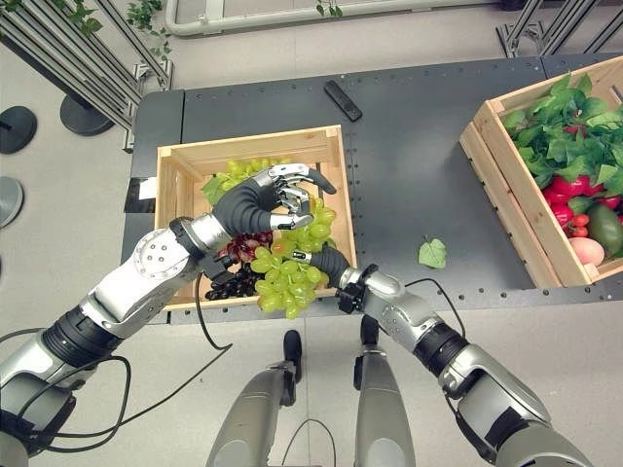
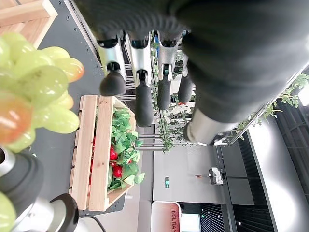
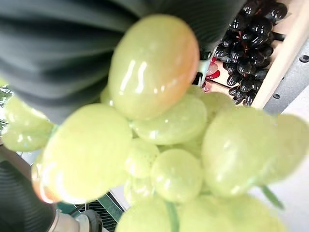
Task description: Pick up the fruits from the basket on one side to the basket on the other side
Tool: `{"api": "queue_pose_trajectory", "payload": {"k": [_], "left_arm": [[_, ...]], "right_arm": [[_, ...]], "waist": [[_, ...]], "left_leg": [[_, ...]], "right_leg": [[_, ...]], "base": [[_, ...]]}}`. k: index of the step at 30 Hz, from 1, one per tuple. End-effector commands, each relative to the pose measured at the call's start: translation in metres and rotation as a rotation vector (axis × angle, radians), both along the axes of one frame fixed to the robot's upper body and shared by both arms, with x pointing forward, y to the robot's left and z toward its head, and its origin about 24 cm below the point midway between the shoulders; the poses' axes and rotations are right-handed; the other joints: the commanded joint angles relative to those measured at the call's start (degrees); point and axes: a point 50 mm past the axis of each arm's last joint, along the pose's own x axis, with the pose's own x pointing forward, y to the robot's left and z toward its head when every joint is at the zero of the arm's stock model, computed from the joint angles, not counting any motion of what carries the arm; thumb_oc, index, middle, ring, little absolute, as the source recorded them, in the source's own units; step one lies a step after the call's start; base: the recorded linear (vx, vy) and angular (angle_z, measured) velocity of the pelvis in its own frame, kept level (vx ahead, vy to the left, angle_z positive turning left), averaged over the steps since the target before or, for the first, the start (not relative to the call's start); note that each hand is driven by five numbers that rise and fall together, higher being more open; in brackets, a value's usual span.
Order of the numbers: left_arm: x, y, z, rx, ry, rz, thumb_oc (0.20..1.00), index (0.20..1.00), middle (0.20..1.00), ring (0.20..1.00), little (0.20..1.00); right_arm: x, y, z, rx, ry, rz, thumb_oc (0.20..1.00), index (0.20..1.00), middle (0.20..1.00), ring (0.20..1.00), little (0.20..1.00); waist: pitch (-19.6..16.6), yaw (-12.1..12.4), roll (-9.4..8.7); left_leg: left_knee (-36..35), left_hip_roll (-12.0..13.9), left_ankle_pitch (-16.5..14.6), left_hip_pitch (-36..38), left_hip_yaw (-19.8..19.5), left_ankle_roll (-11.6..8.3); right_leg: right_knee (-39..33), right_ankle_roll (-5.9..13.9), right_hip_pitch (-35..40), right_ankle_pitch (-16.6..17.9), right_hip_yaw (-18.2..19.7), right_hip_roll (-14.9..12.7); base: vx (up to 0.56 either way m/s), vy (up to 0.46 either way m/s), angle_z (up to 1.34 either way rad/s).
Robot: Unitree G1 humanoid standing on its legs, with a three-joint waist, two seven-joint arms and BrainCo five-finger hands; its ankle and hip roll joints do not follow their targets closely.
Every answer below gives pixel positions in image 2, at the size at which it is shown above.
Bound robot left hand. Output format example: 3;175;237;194
72;0;309;146

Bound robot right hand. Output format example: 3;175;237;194
0;145;80;232

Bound green grape bunch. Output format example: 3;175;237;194
0;31;85;232

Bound wooden slat crate with leaves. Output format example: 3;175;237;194
69;94;143;211

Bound white light panel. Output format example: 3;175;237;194
298;88;309;107

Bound green artificial leaves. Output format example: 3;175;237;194
107;107;146;193

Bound green hanging vine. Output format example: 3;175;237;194
149;30;197;153

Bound white sign with red text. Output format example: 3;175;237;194
151;201;182;232

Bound plain wooden crate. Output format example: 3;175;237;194
0;0;58;49

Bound green vine along rail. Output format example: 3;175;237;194
236;73;309;141

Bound silver metal rail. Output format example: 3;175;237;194
214;62;309;147

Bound black cable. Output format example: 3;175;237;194
79;215;107;232

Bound white wall device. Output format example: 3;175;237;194
208;166;226;186

